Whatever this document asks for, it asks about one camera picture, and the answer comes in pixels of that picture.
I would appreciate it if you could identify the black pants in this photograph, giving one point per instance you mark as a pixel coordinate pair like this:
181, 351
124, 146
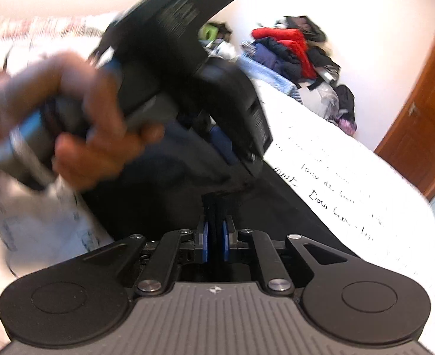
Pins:
295, 207

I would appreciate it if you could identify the pile of clothes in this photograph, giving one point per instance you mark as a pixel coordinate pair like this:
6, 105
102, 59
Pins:
295, 51

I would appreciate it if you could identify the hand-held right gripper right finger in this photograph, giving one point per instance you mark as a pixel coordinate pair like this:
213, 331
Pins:
225, 242

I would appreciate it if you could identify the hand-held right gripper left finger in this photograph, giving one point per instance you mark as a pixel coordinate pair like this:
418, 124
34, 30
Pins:
204, 242

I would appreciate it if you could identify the black backpack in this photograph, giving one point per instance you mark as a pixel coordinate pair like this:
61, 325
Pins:
345, 100

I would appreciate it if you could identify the white script printed blanket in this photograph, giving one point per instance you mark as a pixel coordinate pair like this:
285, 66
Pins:
350, 177

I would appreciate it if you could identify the brown wooden door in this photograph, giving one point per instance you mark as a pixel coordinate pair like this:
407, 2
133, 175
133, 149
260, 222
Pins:
421, 118

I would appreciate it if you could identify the pink floral cloth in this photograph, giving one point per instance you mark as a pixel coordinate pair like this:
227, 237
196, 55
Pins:
36, 26

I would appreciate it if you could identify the white plastic bag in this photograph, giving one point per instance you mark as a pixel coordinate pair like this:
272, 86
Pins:
324, 100

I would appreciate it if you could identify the purple pink cloth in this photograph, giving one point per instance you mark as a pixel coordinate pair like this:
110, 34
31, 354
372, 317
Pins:
347, 125

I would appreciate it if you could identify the person's left hand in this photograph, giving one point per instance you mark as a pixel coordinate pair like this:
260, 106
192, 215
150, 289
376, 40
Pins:
91, 155

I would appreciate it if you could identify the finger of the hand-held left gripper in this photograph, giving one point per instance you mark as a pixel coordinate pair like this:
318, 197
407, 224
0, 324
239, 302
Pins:
219, 140

